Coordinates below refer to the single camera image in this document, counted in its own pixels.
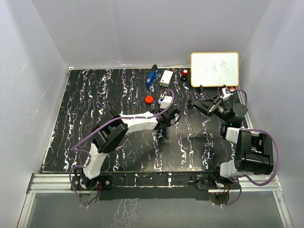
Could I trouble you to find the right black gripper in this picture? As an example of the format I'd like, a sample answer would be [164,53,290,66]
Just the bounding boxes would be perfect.
[193,94,231,123]

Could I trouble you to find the orange earbud charging case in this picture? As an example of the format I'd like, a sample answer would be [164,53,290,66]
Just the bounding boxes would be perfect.
[145,95,154,104]

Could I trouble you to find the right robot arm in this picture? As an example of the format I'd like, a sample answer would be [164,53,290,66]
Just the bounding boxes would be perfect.
[188,95,274,189]

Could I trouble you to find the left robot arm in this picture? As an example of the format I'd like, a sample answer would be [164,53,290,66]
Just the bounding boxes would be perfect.
[80,106,181,190]

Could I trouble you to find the white rectangular box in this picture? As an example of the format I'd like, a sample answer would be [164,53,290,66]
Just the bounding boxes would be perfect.
[160,70,173,88]

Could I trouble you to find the red emergency stop button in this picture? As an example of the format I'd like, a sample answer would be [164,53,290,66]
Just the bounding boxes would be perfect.
[181,69,189,81]

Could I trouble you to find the blue black stapler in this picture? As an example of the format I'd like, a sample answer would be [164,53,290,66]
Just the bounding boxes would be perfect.
[146,64,158,87]

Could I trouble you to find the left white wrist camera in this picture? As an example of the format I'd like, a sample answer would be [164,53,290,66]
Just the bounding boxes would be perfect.
[159,95,173,109]

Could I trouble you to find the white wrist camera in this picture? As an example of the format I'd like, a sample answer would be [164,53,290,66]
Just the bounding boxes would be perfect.
[159,95,173,109]
[221,87,235,100]

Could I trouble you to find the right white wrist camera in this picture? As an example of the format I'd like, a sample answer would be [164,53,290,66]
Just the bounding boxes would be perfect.
[221,87,235,100]

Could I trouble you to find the white whiteboard wooden frame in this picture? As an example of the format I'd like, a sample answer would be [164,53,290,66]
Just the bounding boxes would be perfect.
[190,52,239,87]

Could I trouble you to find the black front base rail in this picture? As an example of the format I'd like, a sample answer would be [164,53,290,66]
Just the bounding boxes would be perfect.
[70,171,239,202]

